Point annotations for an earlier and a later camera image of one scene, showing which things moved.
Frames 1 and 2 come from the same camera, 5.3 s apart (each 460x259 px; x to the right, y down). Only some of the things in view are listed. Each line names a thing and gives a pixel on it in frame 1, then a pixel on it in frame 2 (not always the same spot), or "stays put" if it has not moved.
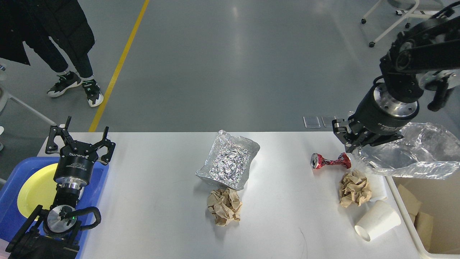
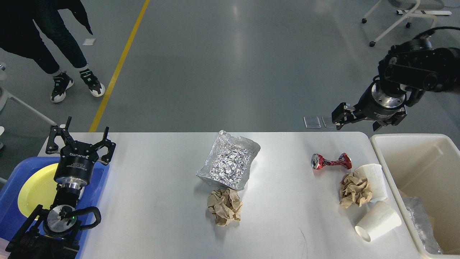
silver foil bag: (425, 151) -> (423, 224)
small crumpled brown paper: (353, 187) stays put
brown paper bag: (423, 223) -> (442, 206)
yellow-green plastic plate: (39, 188) stays put
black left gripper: (74, 169) stays put
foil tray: (228, 160) stays put
